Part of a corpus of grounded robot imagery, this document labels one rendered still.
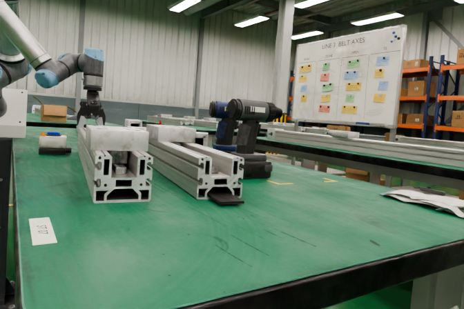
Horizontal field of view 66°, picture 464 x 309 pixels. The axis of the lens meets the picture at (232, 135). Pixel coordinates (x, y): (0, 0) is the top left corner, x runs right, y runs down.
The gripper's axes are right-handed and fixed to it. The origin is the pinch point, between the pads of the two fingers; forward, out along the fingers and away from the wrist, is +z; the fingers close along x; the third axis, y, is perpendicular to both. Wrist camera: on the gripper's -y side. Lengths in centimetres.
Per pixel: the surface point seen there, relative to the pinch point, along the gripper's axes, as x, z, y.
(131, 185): -2, 1, -89
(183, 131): -21, -7, -57
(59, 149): 10.8, 2.6, -25.0
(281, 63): -491, -159, 632
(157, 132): -14, -6, -56
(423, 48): -975, -264, 597
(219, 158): -21, -3, -83
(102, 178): 4, 0, -89
